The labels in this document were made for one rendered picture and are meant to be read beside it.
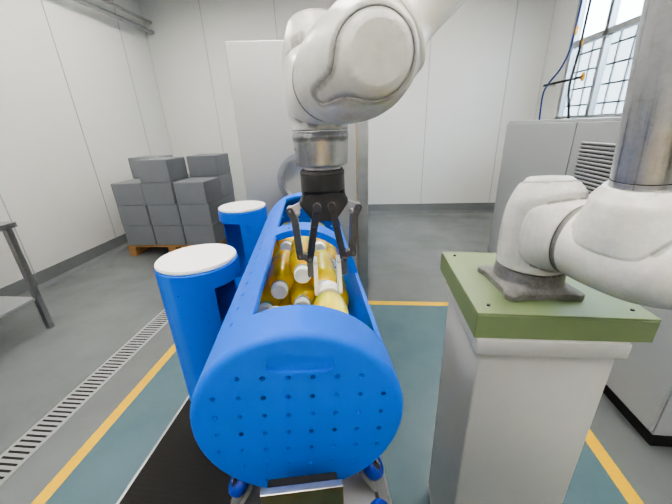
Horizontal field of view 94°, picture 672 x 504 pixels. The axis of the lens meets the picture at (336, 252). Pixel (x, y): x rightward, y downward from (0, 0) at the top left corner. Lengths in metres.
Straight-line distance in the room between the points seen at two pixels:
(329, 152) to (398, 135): 5.07
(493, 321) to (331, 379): 0.46
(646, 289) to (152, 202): 4.31
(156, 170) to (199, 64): 2.49
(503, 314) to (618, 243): 0.24
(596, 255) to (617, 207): 0.09
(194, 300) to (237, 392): 0.75
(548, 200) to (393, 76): 0.55
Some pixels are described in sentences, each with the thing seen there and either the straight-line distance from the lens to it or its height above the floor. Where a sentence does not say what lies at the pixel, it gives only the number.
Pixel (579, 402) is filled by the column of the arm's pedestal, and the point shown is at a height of 0.82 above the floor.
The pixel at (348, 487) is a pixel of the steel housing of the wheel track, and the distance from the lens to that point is 0.62.
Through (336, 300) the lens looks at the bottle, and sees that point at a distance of 0.57.
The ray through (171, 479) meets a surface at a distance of 1.71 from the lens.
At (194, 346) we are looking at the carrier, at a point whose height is 0.75.
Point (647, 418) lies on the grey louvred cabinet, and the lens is 2.19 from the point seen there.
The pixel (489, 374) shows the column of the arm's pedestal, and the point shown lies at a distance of 0.88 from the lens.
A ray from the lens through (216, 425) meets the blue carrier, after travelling 0.49.
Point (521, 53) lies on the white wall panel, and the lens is 6.03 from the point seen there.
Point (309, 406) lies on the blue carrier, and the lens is 0.46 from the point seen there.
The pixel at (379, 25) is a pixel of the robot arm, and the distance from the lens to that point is 0.32.
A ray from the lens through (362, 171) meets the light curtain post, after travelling 1.76.
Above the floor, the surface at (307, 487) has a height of 1.05.
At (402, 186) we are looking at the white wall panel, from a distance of 5.66.
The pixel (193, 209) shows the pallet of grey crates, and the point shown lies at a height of 0.60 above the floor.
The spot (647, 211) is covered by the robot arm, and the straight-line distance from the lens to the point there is 0.68.
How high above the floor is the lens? 1.46
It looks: 22 degrees down
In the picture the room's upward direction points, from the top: 2 degrees counter-clockwise
